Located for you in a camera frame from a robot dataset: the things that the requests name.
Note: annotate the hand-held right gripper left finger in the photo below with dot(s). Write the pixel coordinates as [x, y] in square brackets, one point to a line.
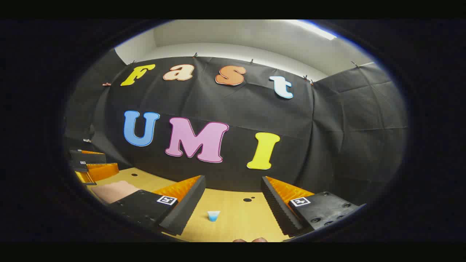
[185, 207]

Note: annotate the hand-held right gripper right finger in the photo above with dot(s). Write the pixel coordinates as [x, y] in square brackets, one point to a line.
[280, 207]

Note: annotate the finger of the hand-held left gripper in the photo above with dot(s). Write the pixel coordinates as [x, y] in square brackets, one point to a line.
[91, 158]
[103, 171]

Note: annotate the pink suitcase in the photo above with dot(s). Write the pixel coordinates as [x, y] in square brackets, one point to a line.
[113, 191]

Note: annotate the blue translucent cream tube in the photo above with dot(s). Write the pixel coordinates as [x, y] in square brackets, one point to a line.
[213, 217]

